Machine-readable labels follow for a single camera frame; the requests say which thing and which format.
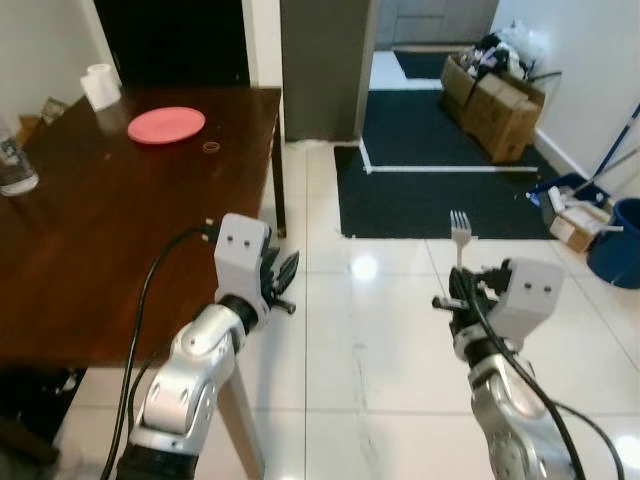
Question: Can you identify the wooden table leg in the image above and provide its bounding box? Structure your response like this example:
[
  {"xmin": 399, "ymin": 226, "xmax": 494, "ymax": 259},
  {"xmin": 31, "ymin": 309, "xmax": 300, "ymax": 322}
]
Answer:
[
  {"xmin": 271, "ymin": 130, "xmax": 288, "ymax": 238},
  {"xmin": 215, "ymin": 345, "xmax": 268, "ymax": 480}
]

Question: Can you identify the white plastic bag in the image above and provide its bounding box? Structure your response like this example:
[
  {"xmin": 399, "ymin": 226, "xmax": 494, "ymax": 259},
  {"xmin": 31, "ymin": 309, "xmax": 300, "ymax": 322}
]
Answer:
[{"xmin": 498, "ymin": 22, "xmax": 549, "ymax": 73}]

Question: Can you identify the black chair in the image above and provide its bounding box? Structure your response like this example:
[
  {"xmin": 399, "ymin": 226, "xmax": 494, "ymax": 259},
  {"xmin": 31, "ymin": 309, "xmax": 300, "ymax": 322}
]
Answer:
[{"xmin": 0, "ymin": 365, "xmax": 89, "ymax": 480}]

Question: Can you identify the blue plastic bucket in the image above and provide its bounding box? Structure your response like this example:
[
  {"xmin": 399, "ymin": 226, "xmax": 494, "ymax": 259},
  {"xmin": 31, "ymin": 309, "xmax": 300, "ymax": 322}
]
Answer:
[{"xmin": 585, "ymin": 197, "xmax": 640, "ymax": 291}]

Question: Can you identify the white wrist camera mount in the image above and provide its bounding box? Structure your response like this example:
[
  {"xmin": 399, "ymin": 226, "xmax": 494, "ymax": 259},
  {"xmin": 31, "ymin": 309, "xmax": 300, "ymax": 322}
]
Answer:
[
  {"xmin": 213, "ymin": 213, "xmax": 273, "ymax": 326},
  {"xmin": 487, "ymin": 258, "xmax": 566, "ymax": 341}
]

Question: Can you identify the blue broom handle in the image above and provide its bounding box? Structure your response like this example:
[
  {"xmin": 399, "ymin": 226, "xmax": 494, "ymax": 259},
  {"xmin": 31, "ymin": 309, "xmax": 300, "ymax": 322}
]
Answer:
[{"xmin": 590, "ymin": 103, "xmax": 640, "ymax": 191}]

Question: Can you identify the silver metal fork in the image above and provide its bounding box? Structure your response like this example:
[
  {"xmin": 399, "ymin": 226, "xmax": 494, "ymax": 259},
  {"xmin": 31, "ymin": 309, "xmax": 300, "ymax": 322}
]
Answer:
[{"xmin": 450, "ymin": 210, "xmax": 473, "ymax": 271}]

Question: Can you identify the small cardboard box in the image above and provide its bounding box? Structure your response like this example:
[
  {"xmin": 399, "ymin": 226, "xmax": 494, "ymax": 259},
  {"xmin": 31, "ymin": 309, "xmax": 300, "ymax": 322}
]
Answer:
[{"xmin": 545, "ymin": 195, "xmax": 613, "ymax": 253}]

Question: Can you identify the large dark floor rug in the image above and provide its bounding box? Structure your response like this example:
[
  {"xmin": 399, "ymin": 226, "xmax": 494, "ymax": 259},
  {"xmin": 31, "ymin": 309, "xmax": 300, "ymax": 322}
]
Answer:
[{"xmin": 333, "ymin": 90, "xmax": 593, "ymax": 241}]

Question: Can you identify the small dark floor mat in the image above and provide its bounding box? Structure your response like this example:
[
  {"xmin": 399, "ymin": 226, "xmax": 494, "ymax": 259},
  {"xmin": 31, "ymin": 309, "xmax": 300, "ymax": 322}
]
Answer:
[{"xmin": 393, "ymin": 50, "xmax": 456, "ymax": 80}]

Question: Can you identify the pink round plate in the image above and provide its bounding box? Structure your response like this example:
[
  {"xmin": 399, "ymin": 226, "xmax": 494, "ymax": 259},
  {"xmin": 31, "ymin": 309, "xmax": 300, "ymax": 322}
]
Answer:
[{"xmin": 127, "ymin": 106, "xmax": 207, "ymax": 146}]

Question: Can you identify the grey mop handle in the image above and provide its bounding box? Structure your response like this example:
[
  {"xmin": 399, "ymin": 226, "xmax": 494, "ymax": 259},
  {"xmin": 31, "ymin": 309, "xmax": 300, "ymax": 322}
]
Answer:
[{"xmin": 600, "ymin": 148, "xmax": 640, "ymax": 176}]

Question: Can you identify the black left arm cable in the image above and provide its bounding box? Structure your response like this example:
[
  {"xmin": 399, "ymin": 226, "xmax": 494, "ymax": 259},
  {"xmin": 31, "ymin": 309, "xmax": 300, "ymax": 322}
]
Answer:
[{"xmin": 100, "ymin": 222, "xmax": 219, "ymax": 480}]

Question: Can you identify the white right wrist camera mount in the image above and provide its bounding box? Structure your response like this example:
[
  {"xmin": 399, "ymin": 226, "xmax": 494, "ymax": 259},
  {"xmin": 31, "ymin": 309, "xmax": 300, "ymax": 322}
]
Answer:
[{"xmin": 487, "ymin": 258, "xmax": 566, "ymax": 341}]

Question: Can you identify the large cardboard box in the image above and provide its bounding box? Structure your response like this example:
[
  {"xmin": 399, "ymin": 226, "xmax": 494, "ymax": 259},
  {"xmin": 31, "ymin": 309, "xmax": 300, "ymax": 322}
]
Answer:
[{"xmin": 460, "ymin": 75, "xmax": 547, "ymax": 164}]

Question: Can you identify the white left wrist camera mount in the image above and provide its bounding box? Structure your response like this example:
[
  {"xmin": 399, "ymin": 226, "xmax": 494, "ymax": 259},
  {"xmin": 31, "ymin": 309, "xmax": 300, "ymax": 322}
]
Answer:
[{"xmin": 213, "ymin": 213, "xmax": 273, "ymax": 326}]

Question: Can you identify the open cardboard box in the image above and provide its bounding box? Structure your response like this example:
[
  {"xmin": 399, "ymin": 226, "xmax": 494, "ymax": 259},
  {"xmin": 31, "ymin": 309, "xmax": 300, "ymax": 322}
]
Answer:
[{"xmin": 441, "ymin": 55, "xmax": 481, "ymax": 121}]

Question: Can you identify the dark clothes pile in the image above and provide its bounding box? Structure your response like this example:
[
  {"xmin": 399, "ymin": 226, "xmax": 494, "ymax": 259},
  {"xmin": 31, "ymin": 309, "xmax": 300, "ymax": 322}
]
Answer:
[{"xmin": 468, "ymin": 35, "xmax": 531, "ymax": 81}]

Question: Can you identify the clear plastic water bottle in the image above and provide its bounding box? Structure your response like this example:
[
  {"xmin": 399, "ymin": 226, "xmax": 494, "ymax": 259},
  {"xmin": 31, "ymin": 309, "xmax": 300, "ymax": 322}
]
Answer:
[{"xmin": 0, "ymin": 115, "xmax": 39, "ymax": 197}]

